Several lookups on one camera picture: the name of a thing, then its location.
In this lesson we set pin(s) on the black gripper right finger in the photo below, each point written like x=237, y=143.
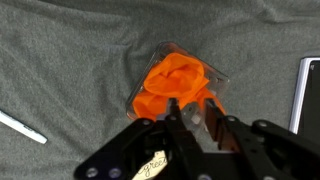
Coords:
x=260, y=146

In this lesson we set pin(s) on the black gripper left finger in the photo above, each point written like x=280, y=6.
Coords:
x=186, y=150

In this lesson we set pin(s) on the orange plush toy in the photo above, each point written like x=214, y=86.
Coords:
x=173, y=80

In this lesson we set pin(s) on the wooden block with lettering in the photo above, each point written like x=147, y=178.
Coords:
x=153, y=165

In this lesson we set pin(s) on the white-edged black tablet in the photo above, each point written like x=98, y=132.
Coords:
x=310, y=96

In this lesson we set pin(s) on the gray table cloth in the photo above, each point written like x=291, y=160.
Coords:
x=83, y=60

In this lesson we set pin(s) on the black and white marker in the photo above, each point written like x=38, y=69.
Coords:
x=23, y=128

